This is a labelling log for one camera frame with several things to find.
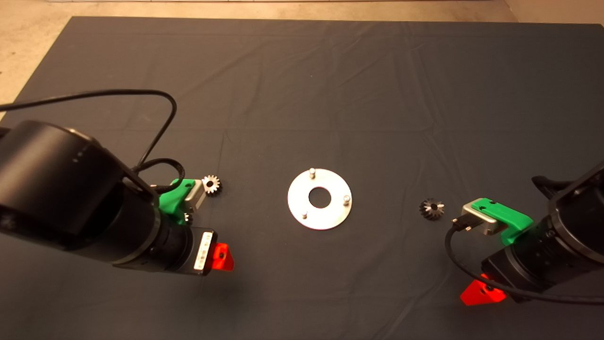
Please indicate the left green camera mount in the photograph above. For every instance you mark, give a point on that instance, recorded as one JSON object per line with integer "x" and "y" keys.
{"x": 170, "y": 200}

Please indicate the right silver camera box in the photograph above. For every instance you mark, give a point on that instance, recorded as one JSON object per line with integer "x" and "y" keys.
{"x": 479, "y": 218}

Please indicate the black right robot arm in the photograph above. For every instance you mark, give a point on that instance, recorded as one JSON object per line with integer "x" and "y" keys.
{"x": 580, "y": 222}

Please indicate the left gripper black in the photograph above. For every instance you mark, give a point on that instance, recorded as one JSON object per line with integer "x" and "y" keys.
{"x": 203, "y": 250}

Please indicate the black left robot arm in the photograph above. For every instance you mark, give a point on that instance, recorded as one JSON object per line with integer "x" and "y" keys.
{"x": 56, "y": 189}

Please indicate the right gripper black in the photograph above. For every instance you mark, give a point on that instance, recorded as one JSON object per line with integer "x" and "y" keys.
{"x": 519, "y": 267}

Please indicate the dark grey table cloth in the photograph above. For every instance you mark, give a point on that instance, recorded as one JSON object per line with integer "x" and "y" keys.
{"x": 330, "y": 94}

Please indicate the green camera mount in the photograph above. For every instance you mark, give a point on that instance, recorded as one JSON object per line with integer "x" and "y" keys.
{"x": 505, "y": 215}
{"x": 170, "y": 200}

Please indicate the left silver camera box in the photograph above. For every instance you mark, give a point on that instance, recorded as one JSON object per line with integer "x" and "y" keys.
{"x": 196, "y": 198}

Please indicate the right green camera mount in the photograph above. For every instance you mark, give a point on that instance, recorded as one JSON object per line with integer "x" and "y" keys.
{"x": 505, "y": 215}

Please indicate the round metal carrier plate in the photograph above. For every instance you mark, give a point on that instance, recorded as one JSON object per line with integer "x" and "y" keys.
{"x": 302, "y": 193}

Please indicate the silver camera box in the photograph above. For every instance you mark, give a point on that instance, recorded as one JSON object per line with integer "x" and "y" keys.
{"x": 479, "y": 218}
{"x": 196, "y": 198}

